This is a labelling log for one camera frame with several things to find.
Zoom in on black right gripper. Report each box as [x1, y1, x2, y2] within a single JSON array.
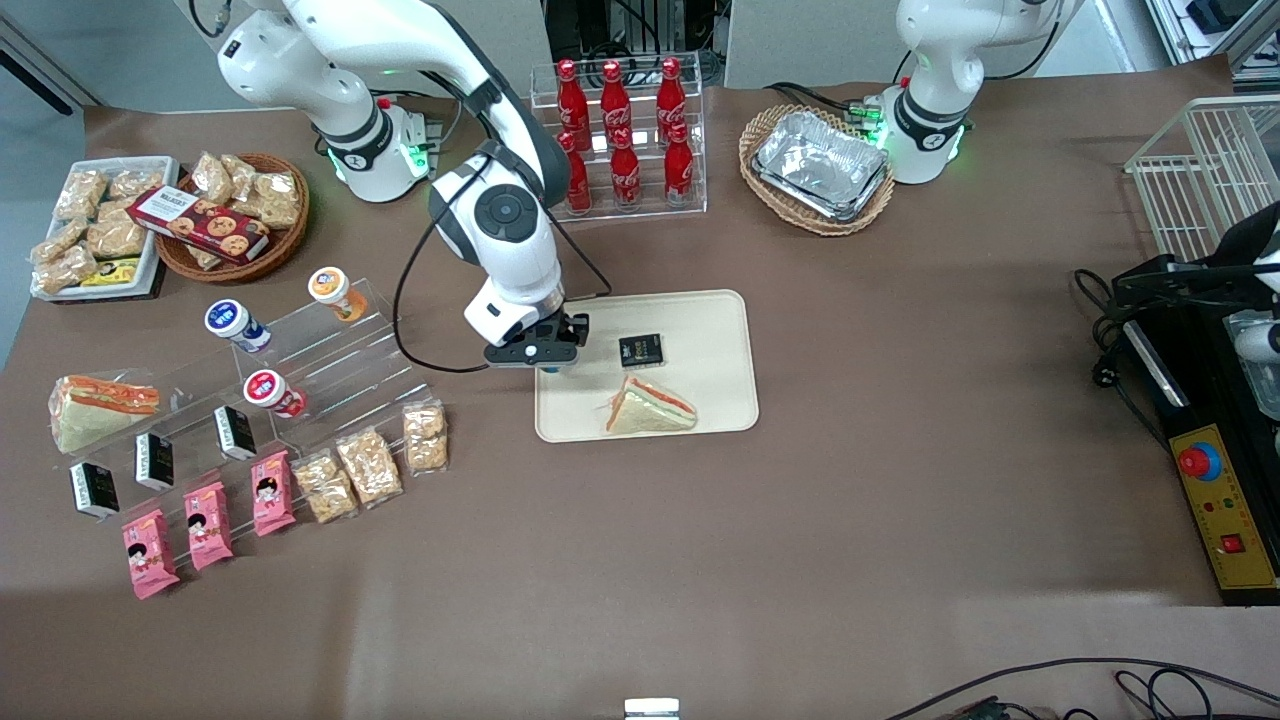
[[483, 314, 591, 376]]

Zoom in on cream plastic tray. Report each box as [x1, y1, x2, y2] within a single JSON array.
[[535, 290, 760, 444]]

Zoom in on clear acrylic gum step stand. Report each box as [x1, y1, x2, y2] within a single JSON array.
[[230, 280, 437, 451]]

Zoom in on orange cap gum bottle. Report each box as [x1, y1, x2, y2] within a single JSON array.
[[308, 267, 369, 323]]

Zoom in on red cap gum bottle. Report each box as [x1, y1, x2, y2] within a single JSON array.
[[243, 370, 307, 420]]

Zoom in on aluminium foil tray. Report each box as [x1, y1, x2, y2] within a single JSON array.
[[752, 110, 891, 223]]

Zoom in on blue cap gum bottle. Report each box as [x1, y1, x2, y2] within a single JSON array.
[[205, 299, 273, 355]]

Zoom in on white rectangular snack tray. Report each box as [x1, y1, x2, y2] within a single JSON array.
[[30, 157, 181, 301]]

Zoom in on wrapped triangle sandwich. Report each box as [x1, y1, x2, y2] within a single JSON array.
[[600, 374, 699, 437], [50, 375, 162, 456]]

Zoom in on clear acrylic bottle rack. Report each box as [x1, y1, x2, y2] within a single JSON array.
[[530, 52, 708, 225]]

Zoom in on red cola bottle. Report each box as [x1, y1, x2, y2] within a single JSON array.
[[610, 128, 643, 211], [562, 132, 593, 216], [664, 122, 696, 208], [557, 60, 591, 146], [600, 60, 633, 139], [656, 57, 689, 136]]

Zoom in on clear bag of crackers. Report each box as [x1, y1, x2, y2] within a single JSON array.
[[292, 452, 359, 527], [334, 428, 405, 511], [402, 405, 449, 484]]

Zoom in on brown wicker basket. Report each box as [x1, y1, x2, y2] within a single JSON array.
[[155, 153, 311, 286]]

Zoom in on light wicker basket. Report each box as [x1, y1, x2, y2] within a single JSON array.
[[739, 104, 897, 238]]

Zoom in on pink snack pack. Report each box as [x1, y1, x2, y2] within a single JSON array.
[[184, 481, 235, 573], [251, 451, 298, 538], [122, 508, 181, 601]]

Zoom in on clear acrylic snack step stand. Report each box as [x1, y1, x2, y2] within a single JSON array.
[[50, 352, 301, 561]]

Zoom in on red cookie box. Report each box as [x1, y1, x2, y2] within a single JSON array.
[[127, 186, 271, 266]]

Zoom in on yellow snack pack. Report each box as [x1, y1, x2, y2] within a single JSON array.
[[80, 258, 141, 289]]

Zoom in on black control box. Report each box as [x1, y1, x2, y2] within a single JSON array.
[[1115, 255, 1280, 608]]

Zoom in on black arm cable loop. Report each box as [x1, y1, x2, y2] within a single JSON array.
[[393, 200, 613, 374]]

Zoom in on grey arm base cable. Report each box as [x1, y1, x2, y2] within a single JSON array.
[[380, 92, 466, 151]]

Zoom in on black arm base cable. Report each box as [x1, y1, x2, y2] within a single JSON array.
[[765, 82, 881, 126]]

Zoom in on black power cable with plug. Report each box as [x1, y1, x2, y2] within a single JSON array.
[[1075, 268, 1171, 441]]

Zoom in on black cables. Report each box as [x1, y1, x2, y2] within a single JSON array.
[[885, 657, 1280, 720]]

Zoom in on white wire basket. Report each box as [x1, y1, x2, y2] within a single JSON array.
[[1125, 96, 1280, 263]]

